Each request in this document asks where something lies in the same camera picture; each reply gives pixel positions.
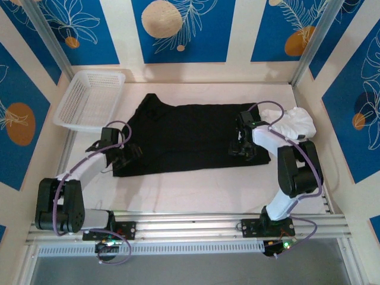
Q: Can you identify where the aluminium frame post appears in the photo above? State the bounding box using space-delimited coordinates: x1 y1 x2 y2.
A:
290 0 347 87
22 0 77 87

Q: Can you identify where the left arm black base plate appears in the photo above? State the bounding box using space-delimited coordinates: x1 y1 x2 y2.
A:
82 221 137 240

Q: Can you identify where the aluminium rail frame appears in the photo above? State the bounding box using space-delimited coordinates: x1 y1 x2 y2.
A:
25 212 353 246

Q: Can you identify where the black floral print t-shirt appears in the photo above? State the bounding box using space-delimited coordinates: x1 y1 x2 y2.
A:
112 93 271 178

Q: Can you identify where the white slotted cable duct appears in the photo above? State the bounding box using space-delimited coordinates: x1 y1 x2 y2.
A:
38 240 265 256

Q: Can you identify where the white plastic mesh basket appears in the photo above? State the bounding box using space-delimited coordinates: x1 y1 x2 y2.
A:
52 69 126 134

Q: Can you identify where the white folded t-shirt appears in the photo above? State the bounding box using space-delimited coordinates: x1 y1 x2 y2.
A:
259 106 317 140

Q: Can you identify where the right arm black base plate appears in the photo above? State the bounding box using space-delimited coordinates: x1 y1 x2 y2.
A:
240 218 296 238

